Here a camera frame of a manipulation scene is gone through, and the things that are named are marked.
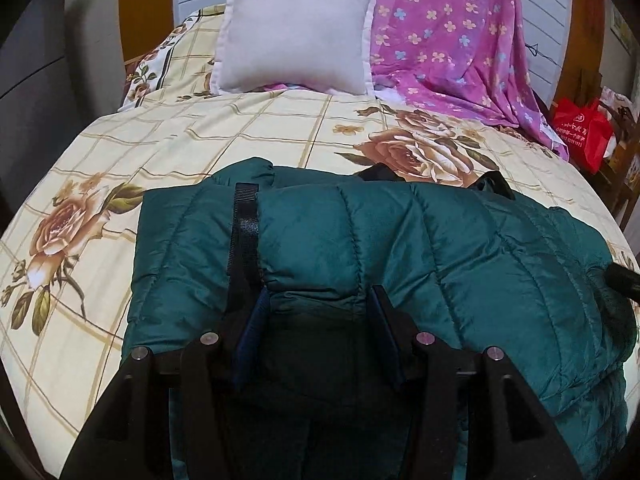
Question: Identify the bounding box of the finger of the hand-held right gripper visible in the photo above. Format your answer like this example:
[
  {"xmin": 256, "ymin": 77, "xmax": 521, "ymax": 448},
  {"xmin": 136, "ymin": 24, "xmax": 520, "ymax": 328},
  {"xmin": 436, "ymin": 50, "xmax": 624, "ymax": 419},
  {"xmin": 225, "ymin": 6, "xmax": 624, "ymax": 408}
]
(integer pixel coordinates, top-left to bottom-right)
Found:
[{"xmin": 604, "ymin": 264, "xmax": 640, "ymax": 306}]

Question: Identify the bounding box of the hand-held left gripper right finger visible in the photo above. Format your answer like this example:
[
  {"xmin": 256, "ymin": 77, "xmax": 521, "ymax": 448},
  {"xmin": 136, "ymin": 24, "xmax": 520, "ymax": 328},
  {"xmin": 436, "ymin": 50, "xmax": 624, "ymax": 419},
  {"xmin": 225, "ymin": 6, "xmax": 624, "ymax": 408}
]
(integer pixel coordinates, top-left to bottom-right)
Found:
[{"xmin": 369, "ymin": 285, "xmax": 584, "ymax": 480}]

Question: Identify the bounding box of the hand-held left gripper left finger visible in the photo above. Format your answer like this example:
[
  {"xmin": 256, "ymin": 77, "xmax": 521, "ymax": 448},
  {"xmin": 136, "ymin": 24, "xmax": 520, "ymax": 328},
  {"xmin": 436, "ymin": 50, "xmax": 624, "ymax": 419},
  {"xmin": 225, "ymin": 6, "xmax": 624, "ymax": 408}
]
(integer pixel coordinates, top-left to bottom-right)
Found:
[{"xmin": 60, "ymin": 291, "xmax": 272, "ymax": 480}]

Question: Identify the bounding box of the green puffer jacket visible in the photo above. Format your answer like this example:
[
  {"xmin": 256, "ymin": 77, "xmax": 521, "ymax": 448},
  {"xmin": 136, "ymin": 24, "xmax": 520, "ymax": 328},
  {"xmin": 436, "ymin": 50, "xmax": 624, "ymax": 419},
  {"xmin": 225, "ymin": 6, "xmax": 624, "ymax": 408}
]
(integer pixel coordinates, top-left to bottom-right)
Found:
[{"xmin": 120, "ymin": 157, "xmax": 639, "ymax": 480}]

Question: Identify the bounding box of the wooden chair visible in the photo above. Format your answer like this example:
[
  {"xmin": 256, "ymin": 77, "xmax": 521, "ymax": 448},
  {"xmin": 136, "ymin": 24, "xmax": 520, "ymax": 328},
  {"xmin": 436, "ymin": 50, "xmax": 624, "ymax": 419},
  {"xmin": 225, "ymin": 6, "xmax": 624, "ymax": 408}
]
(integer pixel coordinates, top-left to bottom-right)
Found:
[{"xmin": 577, "ymin": 67, "xmax": 640, "ymax": 233}]

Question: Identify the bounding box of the red shopping bag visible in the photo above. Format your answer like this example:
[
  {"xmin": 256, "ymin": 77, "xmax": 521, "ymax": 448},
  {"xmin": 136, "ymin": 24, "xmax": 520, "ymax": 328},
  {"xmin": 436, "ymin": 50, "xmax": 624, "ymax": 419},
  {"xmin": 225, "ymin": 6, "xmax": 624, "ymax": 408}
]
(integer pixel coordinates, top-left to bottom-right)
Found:
[{"xmin": 552, "ymin": 97, "xmax": 616, "ymax": 175}]

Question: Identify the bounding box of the floral checked bed sheet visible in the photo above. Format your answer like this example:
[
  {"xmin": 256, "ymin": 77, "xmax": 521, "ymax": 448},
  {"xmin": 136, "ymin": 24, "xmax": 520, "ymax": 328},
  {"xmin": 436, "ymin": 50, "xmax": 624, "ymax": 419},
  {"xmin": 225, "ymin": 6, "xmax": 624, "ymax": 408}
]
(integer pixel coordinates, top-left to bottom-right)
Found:
[{"xmin": 0, "ymin": 4, "xmax": 640, "ymax": 480}]

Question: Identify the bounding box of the white pillow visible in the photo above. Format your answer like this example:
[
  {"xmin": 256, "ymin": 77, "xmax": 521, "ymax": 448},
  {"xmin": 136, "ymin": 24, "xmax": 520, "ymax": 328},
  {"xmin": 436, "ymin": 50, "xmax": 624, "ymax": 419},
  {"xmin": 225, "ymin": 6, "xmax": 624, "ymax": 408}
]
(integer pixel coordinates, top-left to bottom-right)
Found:
[{"xmin": 209, "ymin": 0, "xmax": 379, "ymax": 97}]

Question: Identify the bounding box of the purple floral blanket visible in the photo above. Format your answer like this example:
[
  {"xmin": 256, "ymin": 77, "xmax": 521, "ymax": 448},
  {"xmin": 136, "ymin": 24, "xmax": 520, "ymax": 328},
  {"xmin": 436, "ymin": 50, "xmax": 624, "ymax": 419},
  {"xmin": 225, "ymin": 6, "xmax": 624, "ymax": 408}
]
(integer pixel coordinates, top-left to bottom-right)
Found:
[{"xmin": 255, "ymin": 0, "xmax": 572, "ymax": 162}]

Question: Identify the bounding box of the grey wardrobe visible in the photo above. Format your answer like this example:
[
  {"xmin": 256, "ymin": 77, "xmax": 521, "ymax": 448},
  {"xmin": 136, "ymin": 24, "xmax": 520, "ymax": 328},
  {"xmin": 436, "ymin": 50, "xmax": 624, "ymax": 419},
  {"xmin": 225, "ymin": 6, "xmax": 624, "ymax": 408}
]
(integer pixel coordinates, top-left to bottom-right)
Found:
[{"xmin": 0, "ymin": 0, "xmax": 128, "ymax": 206}]

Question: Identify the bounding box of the orange wooden panel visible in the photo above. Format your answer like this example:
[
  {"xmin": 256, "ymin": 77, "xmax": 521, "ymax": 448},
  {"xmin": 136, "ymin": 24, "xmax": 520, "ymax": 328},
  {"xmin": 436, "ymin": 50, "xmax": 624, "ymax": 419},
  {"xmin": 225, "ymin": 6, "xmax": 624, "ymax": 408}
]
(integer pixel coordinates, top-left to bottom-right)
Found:
[{"xmin": 117, "ymin": 0, "xmax": 177, "ymax": 67}]

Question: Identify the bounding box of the framed wall picture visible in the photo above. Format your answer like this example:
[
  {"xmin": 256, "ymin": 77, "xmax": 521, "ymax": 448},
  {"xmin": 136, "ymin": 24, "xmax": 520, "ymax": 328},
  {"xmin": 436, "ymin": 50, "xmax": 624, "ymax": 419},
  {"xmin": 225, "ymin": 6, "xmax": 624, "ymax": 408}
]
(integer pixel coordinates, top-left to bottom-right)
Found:
[{"xmin": 606, "ymin": 0, "xmax": 637, "ymax": 57}]

